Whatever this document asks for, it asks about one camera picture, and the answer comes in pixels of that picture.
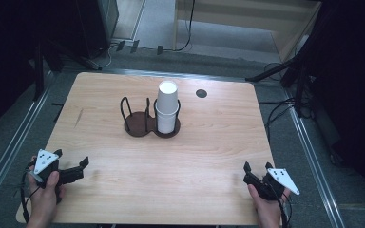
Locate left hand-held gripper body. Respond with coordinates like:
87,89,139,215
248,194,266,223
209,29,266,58
28,148,61,188

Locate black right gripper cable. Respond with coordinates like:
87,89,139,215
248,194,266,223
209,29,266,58
274,186,294,228

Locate person's left hand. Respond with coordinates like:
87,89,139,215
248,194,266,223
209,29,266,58
27,155,67,220

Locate stack of white paper cups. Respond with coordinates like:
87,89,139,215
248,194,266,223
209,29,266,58
154,80,180,135

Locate black wire cup holder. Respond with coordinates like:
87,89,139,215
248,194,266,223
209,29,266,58
120,96,182,139

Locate black metal stand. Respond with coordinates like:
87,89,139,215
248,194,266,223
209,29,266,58
28,34,103,103

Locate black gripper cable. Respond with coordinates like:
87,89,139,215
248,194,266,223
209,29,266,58
19,161,43,224
274,186,294,228

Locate black cabinet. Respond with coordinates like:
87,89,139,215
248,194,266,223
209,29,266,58
74,0,120,61

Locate black hanging power cable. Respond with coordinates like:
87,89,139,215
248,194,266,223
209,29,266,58
170,0,197,53

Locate light wooden counter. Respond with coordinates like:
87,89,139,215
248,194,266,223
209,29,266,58
172,0,323,64

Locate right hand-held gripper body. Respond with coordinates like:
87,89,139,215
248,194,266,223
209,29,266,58
259,167,301,201

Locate black tripod stand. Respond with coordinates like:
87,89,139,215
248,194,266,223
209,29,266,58
245,34,313,119

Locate white floor cable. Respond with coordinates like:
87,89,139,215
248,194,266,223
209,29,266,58
98,42,123,70

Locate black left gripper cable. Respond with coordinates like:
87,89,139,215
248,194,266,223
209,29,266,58
19,161,43,224

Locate black floor cables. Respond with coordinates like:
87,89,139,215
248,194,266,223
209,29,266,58
257,96,302,145

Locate metal floor rail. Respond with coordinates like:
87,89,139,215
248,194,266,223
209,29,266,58
281,86,347,228
0,70,57,212

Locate person's right hand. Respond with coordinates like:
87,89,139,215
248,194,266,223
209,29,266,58
247,183,292,223

